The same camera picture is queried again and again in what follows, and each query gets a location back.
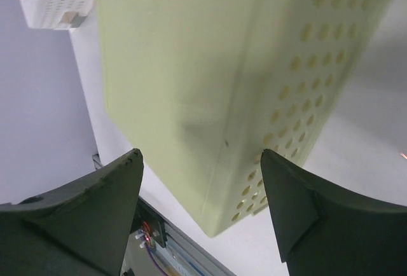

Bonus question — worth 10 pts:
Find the aluminium mounting rail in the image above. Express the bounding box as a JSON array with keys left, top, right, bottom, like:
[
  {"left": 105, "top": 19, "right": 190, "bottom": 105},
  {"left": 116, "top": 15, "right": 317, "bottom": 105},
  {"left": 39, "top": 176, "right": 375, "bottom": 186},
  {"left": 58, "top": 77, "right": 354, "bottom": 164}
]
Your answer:
[{"left": 120, "top": 210, "right": 234, "bottom": 276}]

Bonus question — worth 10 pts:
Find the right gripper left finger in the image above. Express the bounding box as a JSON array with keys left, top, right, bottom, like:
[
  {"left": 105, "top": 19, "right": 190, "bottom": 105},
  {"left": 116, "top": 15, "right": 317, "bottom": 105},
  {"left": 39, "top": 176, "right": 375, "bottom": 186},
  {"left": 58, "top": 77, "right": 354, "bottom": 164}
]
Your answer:
[{"left": 1, "top": 149, "right": 144, "bottom": 275}]

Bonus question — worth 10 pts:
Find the green perforated basket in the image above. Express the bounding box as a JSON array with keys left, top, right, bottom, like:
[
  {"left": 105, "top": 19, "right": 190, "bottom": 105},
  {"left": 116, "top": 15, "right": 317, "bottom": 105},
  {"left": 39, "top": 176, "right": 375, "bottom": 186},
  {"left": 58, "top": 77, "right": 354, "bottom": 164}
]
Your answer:
[{"left": 96, "top": 0, "right": 390, "bottom": 237}]

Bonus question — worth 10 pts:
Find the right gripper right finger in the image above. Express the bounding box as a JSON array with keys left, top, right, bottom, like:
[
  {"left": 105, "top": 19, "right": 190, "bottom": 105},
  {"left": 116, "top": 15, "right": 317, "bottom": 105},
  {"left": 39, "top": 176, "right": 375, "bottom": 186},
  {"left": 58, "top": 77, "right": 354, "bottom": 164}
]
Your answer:
[{"left": 260, "top": 149, "right": 406, "bottom": 275}]

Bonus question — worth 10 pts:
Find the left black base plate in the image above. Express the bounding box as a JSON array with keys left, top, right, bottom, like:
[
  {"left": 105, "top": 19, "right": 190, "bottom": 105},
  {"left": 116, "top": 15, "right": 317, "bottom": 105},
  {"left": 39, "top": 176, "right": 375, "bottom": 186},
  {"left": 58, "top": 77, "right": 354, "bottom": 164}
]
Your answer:
[{"left": 130, "top": 198, "right": 167, "bottom": 249}]

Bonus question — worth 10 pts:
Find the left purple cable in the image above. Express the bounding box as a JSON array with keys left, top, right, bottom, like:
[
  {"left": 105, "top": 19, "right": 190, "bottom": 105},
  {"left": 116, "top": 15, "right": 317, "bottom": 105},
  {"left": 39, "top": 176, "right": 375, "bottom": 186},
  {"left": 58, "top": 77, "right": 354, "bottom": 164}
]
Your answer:
[{"left": 144, "top": 244, "right": 172, "bottom": 276}]

